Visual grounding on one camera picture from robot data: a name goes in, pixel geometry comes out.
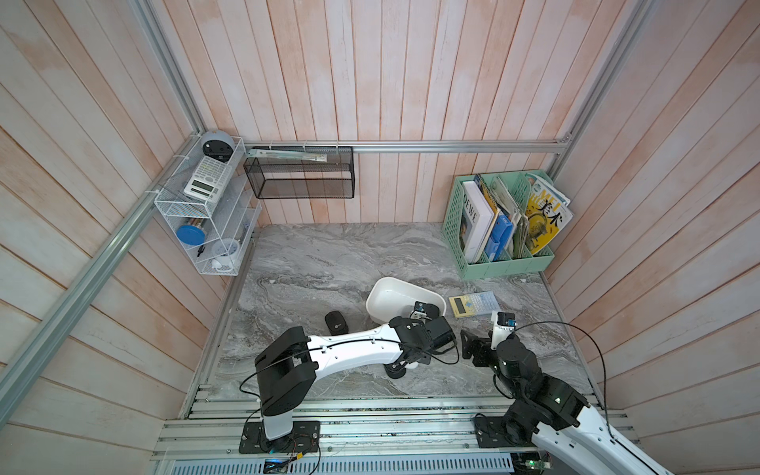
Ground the black ribbed mouse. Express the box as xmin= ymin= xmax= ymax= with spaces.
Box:
xmin=384 ymin=361 xmax=407 ymax=379

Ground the white plastic storage box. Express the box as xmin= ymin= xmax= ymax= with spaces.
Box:
xmin=365 ymin=277 xmax=447 ymax=325

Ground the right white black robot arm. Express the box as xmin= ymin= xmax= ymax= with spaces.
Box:
xmin=460 ymin=331 xmax=669 ymax=474

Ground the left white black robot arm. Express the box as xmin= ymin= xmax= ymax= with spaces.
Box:
xmin=253 ymin=317 xmax=456 ymax=441

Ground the black logo mouse in box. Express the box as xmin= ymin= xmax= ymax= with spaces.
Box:
xmin=423 ymin=303 xmax=441 ymax=320

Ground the yellow blue calculator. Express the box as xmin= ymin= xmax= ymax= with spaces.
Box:
xmin=448 ymin=292 xmax=501 ymax=319

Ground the green plastic file organizer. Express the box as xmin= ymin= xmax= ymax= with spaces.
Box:
xmin=443 ymin=170 xmax=573 ymax=280

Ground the blue book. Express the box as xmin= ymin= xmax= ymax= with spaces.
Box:
xmin=484 ymin=213 xmax=514 ymax=262

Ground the white book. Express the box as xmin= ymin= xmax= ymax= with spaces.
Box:
xmin=459 ymin=181 xmax=495 ymax=263

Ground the yellow magazine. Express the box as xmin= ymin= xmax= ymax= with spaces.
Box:
xmin=526 ymin=172 xmax=574 ymax=255

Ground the white cup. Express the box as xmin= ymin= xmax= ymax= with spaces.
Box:
xmin=211 ymin=239 xmax=241 ymax=272

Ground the white ruler on basket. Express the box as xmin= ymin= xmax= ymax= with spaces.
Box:
xmin=247 ymin=148 xmax=328 ymax=163

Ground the blue lidded jar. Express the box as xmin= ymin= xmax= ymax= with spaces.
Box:
xmin=175 ymin=218 xmax=207 ymax=247

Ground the white desk calculator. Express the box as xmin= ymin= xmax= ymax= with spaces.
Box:
xmin=183 ymin=156 xmax=233 ymax=203

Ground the round grey black speaker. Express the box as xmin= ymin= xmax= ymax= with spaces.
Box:
xmin=200 ymin=131 xmax=236 ymax=163

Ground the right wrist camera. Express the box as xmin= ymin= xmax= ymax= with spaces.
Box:
xmin=490 ymin=311 xmax=517 ymax=350

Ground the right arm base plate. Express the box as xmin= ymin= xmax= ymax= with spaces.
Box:
xmin=472 ymin=413 xmax=532 ymax=448

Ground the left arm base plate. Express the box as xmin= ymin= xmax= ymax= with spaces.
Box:
xmin=239 ymin=420 xmax=321 ymax=454

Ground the black wire mesh basket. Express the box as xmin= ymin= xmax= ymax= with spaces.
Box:
xmin=243 ymin=146 xmax=356 ymax=200

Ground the white wire wall shelf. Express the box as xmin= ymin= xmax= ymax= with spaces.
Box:
xmin=154 ymin=135 xmax=261 ymax=276

